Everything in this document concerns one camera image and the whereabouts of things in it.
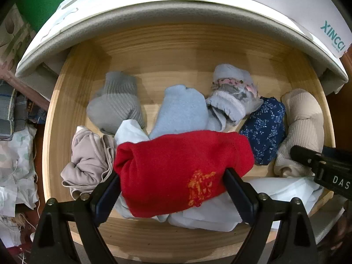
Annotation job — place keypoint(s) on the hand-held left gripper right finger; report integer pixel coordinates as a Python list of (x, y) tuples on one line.
[(239, 198)]

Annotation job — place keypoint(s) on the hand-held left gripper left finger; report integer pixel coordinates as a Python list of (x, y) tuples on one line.
[(106, 201)]

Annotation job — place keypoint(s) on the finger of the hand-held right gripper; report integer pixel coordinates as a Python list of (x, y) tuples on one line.
[(302, 155)]

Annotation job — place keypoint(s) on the beige ribbed underwear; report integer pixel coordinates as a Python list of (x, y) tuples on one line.
[(299, 121)]

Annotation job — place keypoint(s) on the large white underwear bundle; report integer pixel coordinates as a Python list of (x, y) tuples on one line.
[(286, 189)]

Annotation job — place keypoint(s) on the navy floral underwear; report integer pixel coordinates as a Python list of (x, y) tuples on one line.
[(264, 132)]

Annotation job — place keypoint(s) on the taupe underwear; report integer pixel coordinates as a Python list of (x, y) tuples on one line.
[(88, 159)]

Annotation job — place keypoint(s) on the red sock with orange embroidery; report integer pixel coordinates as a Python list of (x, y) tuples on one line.
[(170, 167)]

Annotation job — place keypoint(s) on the white sock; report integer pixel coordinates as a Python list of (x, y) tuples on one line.
[(129, 132)]

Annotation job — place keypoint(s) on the light blue sock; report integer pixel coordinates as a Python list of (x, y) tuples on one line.
[(178, 110)]

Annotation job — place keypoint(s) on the wooden drawer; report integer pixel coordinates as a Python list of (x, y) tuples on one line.
[(165, 60)]

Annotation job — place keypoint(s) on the grey pink patterned sock bundle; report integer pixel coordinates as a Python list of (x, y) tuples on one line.
[(231, 99)]

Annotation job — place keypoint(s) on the plaid cloth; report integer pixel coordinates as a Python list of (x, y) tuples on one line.
[(11, 115)]

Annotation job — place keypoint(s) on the leaf patterned box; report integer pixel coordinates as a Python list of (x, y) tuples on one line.
[(11, 41)]

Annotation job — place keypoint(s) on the green board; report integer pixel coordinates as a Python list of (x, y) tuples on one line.
[(41, 2)]

